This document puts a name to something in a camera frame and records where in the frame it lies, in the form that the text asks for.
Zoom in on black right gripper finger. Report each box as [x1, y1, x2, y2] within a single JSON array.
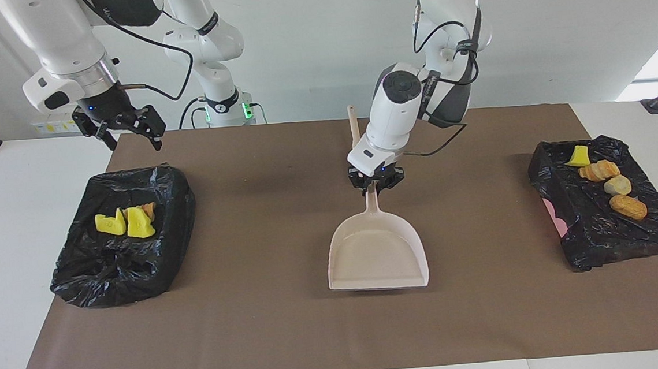
[[72, 106, 118, 154], [129, 103, 169, 153]]

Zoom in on beige handled black bristle brush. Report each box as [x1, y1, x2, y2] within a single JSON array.
[[347, 105, 362, 149]]

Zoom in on beige plastic dustpan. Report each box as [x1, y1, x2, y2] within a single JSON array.
[[322, 182, 431, 294]]

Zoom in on sliced toy bread loaf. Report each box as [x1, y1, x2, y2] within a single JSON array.
[[122, 201, 158, 224]]

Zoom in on yellow sponge with green side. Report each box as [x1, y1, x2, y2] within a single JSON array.
[[94, 207, 128, 238]]

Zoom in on notched yellow sponge piece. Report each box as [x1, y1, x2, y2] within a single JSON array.
[[125, 206, 157, 240]]

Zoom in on small yellow sponge piece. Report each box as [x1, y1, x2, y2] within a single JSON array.
[[564, 144, 591, 169]]

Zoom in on golden potato chip piece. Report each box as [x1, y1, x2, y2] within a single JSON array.
[[578, 159, 621, 184]]

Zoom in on pale greenish cracker piece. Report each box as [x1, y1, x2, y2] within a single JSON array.
[[603, 174, 633, 197]]

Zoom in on brown bread roll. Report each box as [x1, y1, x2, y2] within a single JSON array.
[[608, 193, 649, 223]]

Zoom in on black bag lined pink bin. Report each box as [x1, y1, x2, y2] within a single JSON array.
[[525, 131, 658, 275]]

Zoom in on brown paper table mat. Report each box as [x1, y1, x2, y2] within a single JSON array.
[[0, 96, 658, 369]]

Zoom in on black base power cable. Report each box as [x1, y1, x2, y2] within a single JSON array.
[[177, 96, 210, 131]]

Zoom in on white wall socket strip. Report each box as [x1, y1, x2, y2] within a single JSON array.
[[30, 116, 80, 136]]

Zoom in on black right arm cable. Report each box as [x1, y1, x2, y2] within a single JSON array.
[[79, 0, 196, 107]]

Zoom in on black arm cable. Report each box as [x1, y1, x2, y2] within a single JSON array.
[[79, 0, 196, 107], [391, 0, 486, 158]]

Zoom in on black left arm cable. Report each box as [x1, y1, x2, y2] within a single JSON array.
[[391, 0, 486, 158]]

